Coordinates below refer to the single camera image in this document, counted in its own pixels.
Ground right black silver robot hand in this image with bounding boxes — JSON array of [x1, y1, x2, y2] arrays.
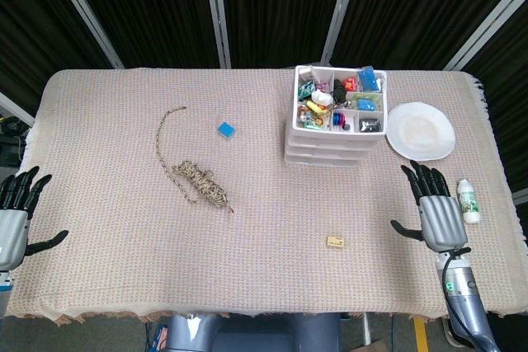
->
[[389, 159, 472, 255]]

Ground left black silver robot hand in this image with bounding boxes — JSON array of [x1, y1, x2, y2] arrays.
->
[[0, 165, 69, 271]]

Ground clear plastic drawer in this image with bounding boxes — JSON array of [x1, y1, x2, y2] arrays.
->
[[284, 142, 371, 160], [283, 153, 365, 168], [286, 129, 375, 149]]

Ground small blue square object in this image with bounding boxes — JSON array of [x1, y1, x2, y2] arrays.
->
[[216, 120, 238, 139]]

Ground white bottle green label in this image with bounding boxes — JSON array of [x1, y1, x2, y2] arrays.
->
[[456, 178, 482, 224]]

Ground white paper plate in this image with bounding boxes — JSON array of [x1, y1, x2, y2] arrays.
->
[[385, 101, 457, 161]]

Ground black binder clips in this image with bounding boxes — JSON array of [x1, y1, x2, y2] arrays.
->
[[357, 118, 383, 134]]

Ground blue green wrapped packet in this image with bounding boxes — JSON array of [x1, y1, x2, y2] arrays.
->
[[353, 96, 379, 113]]

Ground blue plastic packet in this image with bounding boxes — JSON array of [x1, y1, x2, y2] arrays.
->
[[357, 66, 383, 92]]

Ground yellow sponge block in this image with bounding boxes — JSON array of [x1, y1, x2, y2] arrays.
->
[[307, 100, 331, 116]]

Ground beige woven tablecloth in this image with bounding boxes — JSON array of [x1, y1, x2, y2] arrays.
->
[[3, 66, 528, 326]]

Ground grey robot torso base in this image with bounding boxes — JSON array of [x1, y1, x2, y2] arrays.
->
[[164, 312, 343, 352]]

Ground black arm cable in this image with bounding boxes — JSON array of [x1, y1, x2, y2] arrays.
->
[[441, 246, 500, 352]]

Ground white drawer organizer with items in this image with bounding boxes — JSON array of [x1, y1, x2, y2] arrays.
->
[[283, 64, 389, 168]]

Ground beige braided rope bundle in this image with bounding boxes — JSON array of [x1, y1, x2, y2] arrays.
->
[[155, 106, 235, 215]]

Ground grey metal partition post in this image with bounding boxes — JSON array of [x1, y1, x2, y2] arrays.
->
[[43, 0, 125, 69], [320, 0, 364, 67], [443, 0, 528, 72], [201, 0, 232, 69]]

